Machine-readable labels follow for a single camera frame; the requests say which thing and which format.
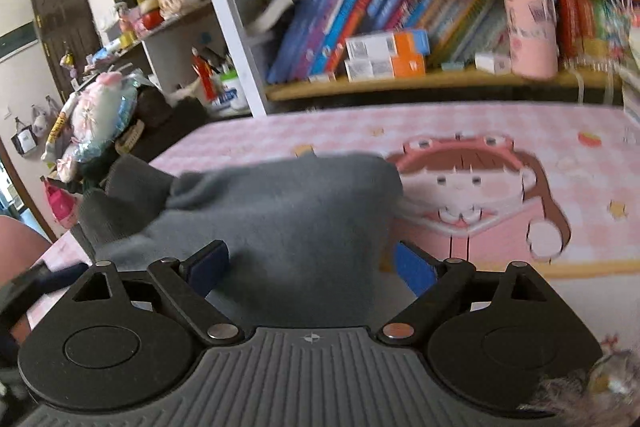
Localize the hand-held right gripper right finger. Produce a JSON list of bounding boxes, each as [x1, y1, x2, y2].
[[377, 240, 548, 348]]

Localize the row of colourful children's books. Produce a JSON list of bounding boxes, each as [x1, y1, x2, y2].
[[265, 0, 563, 85]]

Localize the white charger adapter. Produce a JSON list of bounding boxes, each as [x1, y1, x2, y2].
[[474, 52, 512, 75]]

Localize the red standing dictionary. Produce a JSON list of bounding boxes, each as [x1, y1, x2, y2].
[[557, 0, 581, 58]]

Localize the dark brown door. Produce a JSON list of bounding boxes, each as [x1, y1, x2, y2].
[[30, 0, 103, 102]]

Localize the small pink bag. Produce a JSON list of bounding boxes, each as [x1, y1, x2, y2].
[[42, 177, 78, 228]]

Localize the white side shelf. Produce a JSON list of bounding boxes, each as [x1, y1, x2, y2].
[[100, 0, 251, 118]]

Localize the fluffy pompom keychain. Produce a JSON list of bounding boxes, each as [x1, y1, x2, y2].
[[520, 349, 640, 427]]

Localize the wooden bookshelf with white frame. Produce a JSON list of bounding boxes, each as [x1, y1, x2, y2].
[[180, 0, 640, 118]]

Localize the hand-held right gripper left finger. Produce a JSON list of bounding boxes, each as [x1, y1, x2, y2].
[[71, 240, 245, 348]]

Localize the pink stickered cylinder container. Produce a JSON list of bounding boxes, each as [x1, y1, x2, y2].
[[501, 0, 559, 80]]

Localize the plastic bag of plush toys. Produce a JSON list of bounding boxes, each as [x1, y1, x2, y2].
[[42, 69, 156, 182]]

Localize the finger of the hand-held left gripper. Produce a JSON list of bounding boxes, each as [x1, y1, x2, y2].
[[30, 259, 93, 297]]

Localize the thick white-paged book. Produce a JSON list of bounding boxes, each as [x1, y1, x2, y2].
[[247, 0, 296, 38]]

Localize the white jar with blue label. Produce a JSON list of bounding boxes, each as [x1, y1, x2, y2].
[[210, 72, 251, 112]]

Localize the grey sweatshirt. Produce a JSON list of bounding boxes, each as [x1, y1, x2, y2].
[[70, 152, 405, 330]]

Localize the pink checked cartoon table mat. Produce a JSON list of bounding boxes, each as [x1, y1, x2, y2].
[[35, 102, 640, 358]]

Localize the person's left forearm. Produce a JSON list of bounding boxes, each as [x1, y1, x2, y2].
[[0, 214, 52, 288]]

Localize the red tassel ornament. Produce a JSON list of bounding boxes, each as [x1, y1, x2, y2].
[[191, 48, 216, 102]]

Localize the hanging wall bags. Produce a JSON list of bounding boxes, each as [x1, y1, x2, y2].
[[11, 97, 61, 158]]

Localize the orange and white box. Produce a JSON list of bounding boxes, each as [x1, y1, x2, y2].
[[346, 29, 431, 60], [345, 54, 427, 82]]

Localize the dark brown bag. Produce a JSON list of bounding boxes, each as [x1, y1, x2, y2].
[[115, 84, 211, 158]]

